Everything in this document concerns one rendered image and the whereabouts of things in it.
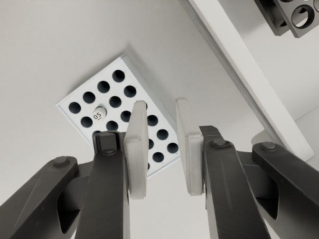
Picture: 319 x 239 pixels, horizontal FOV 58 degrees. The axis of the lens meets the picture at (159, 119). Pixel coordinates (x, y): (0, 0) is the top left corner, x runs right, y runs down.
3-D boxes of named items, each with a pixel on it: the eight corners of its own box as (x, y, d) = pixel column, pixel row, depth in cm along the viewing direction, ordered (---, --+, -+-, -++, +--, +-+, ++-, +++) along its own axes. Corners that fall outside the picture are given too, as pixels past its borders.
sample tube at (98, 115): (114, 105, 33) (106, 117, 28) (105, 111, 33) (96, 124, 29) (107, 96, 32) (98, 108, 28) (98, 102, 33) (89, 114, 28)
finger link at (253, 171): (210, 169, 11) (289, 164, 11) (193, 125, 16) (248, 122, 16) (210, 203, 11) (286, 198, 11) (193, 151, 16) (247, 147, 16)
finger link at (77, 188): (125, 210, 11) (50, 215, 11) (134, 155, 16) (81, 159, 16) (121, 176, 11) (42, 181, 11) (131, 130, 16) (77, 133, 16)
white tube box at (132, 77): (187, 139, 34) (191, 152, 31) (131, 175, 36) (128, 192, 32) (124, 52, 31) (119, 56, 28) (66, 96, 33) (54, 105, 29)
